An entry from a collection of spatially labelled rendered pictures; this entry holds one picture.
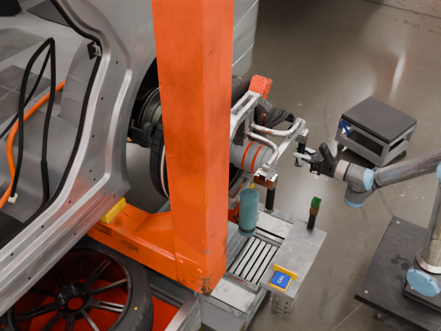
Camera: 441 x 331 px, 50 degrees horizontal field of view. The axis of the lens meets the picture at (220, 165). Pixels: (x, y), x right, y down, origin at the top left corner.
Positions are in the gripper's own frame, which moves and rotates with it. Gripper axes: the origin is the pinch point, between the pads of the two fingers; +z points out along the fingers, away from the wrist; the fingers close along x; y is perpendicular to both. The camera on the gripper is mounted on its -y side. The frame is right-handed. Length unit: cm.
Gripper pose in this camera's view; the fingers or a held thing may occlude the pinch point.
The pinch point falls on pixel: (296, 150)
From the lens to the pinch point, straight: 226.4
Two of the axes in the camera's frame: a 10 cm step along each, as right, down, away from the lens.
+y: -0.1, 7.4, 6.8
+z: -8.7, -3.4, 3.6
